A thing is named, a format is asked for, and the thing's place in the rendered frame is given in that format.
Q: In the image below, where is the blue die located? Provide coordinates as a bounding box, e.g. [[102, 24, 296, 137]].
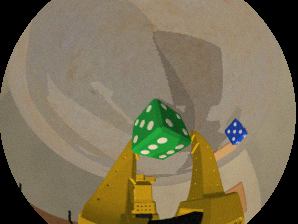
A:
[[225, 119, 248, 145]]

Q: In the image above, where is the green die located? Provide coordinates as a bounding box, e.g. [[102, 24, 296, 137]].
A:
[[131, 99, 192, 160]]

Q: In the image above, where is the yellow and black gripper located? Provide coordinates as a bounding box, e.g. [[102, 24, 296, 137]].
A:
[[78, 131, 245, 224]]

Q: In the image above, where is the tan mat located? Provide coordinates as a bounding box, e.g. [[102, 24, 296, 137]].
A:
[[213, 141, 238, 161]]

